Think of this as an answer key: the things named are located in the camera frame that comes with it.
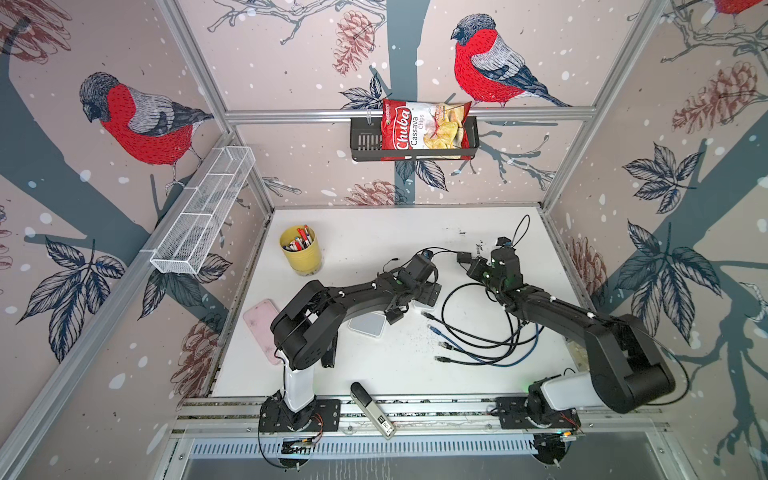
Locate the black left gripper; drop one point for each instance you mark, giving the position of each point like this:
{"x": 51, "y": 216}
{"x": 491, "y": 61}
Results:
{"x": 432, "y": 292}

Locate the red cassava chips bag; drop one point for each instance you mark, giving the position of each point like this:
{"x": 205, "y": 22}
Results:
{"x": 442, "y": 123}

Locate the black stapler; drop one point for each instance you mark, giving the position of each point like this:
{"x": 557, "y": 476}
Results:
{"x": 328, "y": 359}

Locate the black power adapter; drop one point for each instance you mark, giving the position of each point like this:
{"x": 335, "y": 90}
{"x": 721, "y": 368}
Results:
{"x": 461, "y": 257}
{"x": 394, "y": 313}

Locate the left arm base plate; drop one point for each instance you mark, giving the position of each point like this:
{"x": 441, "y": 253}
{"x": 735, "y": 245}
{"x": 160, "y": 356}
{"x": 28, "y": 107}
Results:
{"x": 319, "y": 415}

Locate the white wire mesh shelf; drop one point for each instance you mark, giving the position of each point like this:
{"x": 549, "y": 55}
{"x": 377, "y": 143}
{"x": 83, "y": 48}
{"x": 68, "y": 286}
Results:
{"x": 191, "y": 237}

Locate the black wall basket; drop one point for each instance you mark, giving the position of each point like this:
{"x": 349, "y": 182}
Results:
{"x": 369, "y": 143}

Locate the white network switch near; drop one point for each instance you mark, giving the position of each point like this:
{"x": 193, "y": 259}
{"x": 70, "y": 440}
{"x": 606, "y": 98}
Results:
{"x": 370, "y": 324}

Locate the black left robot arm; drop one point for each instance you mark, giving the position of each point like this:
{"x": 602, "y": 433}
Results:
{"x": 308, "y": 325}

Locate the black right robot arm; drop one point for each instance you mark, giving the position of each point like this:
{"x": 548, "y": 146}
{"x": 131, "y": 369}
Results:
{"x": 626, "y": 369}

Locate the yellow cup with pens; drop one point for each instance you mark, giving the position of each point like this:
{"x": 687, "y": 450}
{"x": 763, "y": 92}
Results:
{"x": 300, "y": 246}

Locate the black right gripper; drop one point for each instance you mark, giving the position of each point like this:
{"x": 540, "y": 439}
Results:
{"x": 475, "y": 267}

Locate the black grey remote device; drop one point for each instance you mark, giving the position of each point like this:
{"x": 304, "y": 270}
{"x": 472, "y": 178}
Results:
{"x": 372, "y": 411}

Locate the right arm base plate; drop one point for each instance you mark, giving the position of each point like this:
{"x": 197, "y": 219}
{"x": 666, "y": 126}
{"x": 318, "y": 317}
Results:
{"x": 518, "y": 413}

